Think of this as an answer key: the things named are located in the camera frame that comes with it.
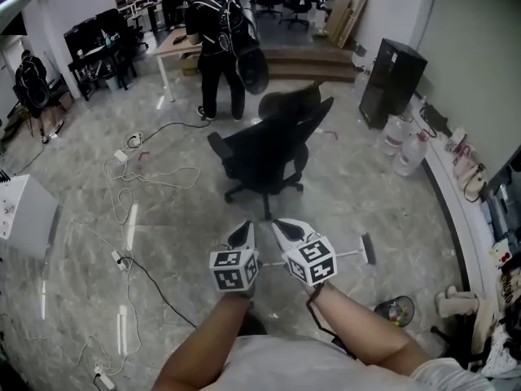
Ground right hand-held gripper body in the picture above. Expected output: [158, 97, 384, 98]
[279, 222, 339, 288]

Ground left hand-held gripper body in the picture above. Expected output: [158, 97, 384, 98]
[208, 222, 261, 293]

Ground person's left forearm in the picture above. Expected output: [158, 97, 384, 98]
[151, 294, 252, 391]

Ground person's right forearm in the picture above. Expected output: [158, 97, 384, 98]
[312, 279, 433, 379]

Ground black mesh waste bin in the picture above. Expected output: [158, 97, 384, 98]
[373, 295, 416, 327]

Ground person's white shirt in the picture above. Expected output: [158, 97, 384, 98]
[198, 333, 497, 391]

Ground clear water jug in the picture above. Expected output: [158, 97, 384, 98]
[381, 113, 413, 157]
[392, 130, 431, 179]

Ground beige boots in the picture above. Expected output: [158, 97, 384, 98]
[434, 284, 480, 318]

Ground wooden steps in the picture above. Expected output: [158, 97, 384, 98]
[259, 47, 358, 85]

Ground black cabinet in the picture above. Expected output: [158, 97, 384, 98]
[358, 37, 429, 131]

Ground cardboard box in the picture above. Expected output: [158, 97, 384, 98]
[180, 52, 203, 77]

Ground pink handbag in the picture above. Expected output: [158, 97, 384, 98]
[452, 142, 478, 181]

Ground beige handbag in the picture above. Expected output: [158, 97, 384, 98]
[459, 162, 490, 204]

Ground wooden desk with white legs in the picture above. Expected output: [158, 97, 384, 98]
[152, 28, 205, 103]

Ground white cabinet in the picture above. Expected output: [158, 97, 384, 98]
[0, 173, 60, 261]

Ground leaning wooden frames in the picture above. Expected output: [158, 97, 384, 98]
[326, 0, 371, 49]

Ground black shelf unit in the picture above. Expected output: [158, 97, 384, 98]
[63, 7, 138, 102]

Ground black wrist strap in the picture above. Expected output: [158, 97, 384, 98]
[306, 283, 356, 358]

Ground black cable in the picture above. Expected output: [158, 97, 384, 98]
[137, 119, 212, 147]
[120, 256, 199, 330]

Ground white cable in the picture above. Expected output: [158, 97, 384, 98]
[102, 130, 203, 228]

